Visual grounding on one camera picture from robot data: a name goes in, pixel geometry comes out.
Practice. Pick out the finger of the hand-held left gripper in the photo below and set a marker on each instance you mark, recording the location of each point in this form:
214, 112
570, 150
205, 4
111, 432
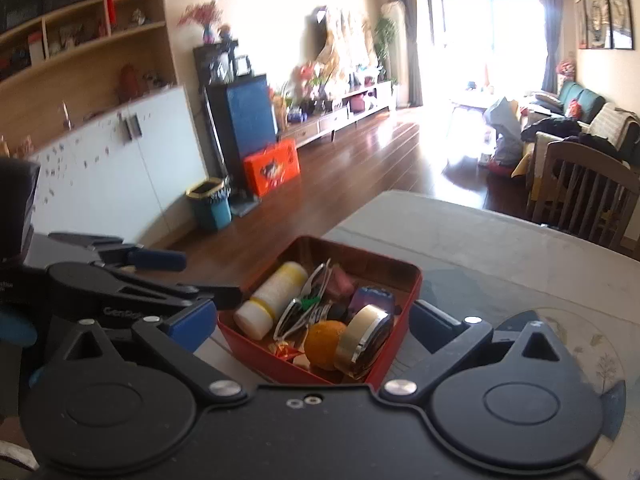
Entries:
160, 260
220, 297

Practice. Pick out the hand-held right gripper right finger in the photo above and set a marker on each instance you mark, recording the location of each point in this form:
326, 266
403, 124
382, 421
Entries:
435, 327

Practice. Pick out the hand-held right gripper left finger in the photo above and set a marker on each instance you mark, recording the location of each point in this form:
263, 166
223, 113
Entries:
192, 325

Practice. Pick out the white yellow bottle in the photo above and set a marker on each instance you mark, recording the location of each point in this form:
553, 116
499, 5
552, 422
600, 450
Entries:
267, 295

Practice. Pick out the red tin box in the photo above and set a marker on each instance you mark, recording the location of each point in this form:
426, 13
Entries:
390, 350

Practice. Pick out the purple octopus toy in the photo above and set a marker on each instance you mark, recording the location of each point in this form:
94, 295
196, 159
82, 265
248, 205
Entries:
372, 296

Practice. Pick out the round metal tin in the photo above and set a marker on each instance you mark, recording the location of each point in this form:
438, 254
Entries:
362, 342

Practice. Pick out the black white sunglasses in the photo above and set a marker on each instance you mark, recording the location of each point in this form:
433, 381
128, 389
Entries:
295, 312

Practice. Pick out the red candy wrapper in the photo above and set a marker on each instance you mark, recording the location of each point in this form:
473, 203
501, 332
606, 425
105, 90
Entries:
284, 350

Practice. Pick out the green clip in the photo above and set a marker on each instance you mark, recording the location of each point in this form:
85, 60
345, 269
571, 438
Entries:
311, 302

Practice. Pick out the pink eraser block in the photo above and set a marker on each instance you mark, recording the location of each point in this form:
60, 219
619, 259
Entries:
341, 281

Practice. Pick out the orange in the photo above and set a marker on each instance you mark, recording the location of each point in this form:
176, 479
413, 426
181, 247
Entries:
325, 345

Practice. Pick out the person's left hand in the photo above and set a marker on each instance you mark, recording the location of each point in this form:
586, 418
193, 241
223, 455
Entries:
15, 330

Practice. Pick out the blue trash bin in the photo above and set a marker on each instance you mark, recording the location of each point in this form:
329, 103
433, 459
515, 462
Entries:
212, 207

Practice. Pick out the printed table cover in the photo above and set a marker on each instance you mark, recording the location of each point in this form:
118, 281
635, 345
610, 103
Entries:
475, 245

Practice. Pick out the grey dustpan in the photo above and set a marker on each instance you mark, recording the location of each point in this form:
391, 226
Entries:
245, 206

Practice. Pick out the white cabinet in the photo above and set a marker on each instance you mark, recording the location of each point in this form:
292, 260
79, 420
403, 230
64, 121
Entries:
100, 170

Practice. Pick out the orange gift box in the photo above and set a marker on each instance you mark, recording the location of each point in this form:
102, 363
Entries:
272, 167

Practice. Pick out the black blue cabinet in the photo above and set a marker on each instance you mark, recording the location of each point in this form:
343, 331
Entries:
250, 120

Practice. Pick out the black tea machine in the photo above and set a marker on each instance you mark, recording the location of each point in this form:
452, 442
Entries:
222, 62

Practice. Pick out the grey-blue plastic bag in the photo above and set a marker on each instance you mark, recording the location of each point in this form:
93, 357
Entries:
502, 125

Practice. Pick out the wooden chair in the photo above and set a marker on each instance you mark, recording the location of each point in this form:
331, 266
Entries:
575, 155

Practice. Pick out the wooden tv cabinet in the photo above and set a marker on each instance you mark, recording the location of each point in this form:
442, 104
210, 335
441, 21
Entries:
345, 112

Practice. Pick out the wooden shelf unit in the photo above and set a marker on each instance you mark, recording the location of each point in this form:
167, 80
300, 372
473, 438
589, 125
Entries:
75, 50

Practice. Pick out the coffee table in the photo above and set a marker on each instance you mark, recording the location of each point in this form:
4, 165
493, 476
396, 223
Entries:
472, 102

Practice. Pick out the dark clothes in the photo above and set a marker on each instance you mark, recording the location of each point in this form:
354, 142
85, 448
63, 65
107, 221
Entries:
550, 127

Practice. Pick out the flower arrangement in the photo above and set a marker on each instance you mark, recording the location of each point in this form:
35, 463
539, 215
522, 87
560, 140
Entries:
310, 82

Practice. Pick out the pink flower vase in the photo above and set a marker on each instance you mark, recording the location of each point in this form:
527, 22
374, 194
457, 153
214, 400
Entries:
202, 20

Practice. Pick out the white checkered blanket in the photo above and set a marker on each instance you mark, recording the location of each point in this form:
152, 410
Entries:
612, 120

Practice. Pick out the teal sofa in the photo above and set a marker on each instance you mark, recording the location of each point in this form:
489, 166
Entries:
585, 97

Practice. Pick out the floral cloth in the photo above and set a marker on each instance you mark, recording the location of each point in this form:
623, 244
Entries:
350, 45

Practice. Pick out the green plant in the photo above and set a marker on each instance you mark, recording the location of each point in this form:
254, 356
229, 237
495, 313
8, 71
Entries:
384, 45

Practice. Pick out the plush doll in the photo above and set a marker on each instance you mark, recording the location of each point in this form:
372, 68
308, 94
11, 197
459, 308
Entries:
566, 69

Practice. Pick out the grey curtain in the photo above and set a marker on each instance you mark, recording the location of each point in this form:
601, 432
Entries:
550, 35
412, 35

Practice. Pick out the covered standing air conditioner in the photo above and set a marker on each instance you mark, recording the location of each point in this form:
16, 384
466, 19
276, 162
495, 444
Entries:
395, 35

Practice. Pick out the framed wall picture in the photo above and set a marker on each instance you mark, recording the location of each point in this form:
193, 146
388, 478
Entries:
597, 15
621, 10
580, 22

